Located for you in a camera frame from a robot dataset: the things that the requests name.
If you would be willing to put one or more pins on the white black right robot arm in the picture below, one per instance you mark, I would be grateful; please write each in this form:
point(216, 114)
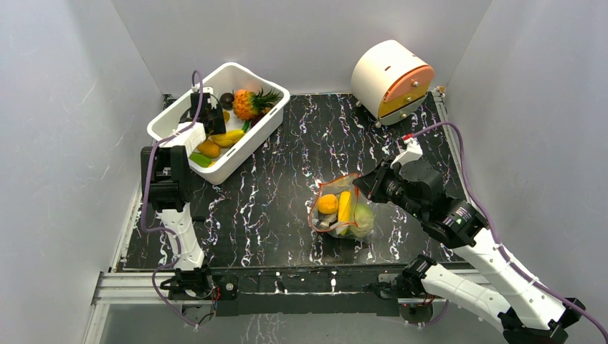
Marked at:
point(521, 311)

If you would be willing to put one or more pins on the cream round drum orange face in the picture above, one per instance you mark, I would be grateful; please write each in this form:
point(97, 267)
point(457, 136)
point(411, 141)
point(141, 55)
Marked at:
point(391, 82)

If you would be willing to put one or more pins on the yellow toy banana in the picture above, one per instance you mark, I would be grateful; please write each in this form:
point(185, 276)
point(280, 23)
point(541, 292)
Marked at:
point(228, 139)

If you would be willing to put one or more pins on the dark purple toy fruit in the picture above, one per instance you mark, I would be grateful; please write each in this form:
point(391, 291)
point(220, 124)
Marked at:
point(226, 100)

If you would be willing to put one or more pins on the green toy chili pepper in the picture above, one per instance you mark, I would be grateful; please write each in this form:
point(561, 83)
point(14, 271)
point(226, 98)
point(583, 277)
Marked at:
point(246, 126)

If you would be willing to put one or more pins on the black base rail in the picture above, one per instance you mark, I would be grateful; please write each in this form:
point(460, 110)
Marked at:
point(320, 289)

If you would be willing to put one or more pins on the light green toy cabbage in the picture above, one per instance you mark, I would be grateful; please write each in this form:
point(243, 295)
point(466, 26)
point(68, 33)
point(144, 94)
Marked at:
point(363, 220)

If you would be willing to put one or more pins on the white plastic bin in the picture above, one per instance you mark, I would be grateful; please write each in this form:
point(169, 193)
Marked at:
point(229, 77)

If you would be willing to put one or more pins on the small orange toy tangerine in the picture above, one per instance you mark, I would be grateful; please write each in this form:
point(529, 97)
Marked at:
point(328, 204)

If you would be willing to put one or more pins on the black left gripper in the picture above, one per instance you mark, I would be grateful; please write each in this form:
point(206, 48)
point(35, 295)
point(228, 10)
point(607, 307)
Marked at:
point(217, 114)

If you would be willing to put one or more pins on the grey toy fish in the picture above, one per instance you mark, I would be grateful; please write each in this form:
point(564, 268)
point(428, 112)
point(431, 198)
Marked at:
point(326, 221)

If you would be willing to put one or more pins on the orange toy orange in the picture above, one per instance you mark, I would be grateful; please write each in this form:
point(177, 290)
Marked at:
point(209, 149)

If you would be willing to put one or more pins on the yellow toy corn cob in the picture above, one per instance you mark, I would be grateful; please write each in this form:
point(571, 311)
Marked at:
point(344, 211)

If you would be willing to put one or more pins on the orange toy pineapple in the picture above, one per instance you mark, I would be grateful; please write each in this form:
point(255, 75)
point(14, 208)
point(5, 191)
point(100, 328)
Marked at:
point(248, 105)

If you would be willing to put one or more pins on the clear zip bag orange zipper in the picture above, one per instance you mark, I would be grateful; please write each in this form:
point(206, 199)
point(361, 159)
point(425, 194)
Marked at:
point(344, 183)

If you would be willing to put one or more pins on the bright green toy lime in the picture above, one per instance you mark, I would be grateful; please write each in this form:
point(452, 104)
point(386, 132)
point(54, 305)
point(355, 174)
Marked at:
point(201, 160)

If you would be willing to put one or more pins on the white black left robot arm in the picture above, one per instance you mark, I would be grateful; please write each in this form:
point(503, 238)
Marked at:
point(167, 186)

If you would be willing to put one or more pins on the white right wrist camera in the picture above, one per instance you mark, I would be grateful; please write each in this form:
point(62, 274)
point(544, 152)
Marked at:
point(412, 152)

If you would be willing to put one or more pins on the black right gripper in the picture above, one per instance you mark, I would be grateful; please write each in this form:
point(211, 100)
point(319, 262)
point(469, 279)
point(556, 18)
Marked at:
point(372, 182)

